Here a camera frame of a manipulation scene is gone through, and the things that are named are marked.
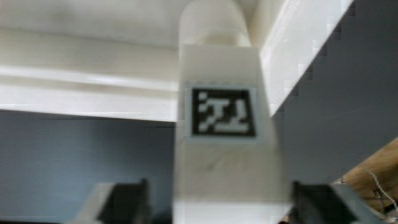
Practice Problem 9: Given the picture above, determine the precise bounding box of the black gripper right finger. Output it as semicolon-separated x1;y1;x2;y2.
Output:
290;182;386;224

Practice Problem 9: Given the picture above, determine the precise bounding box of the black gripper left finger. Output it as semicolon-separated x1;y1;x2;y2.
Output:
73;179;149;224

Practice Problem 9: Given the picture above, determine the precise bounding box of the white table leg with tag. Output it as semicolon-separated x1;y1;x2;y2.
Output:
172;0;290;224

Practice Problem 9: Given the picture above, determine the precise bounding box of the white square table top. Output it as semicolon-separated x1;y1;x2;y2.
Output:
0;0;354;121

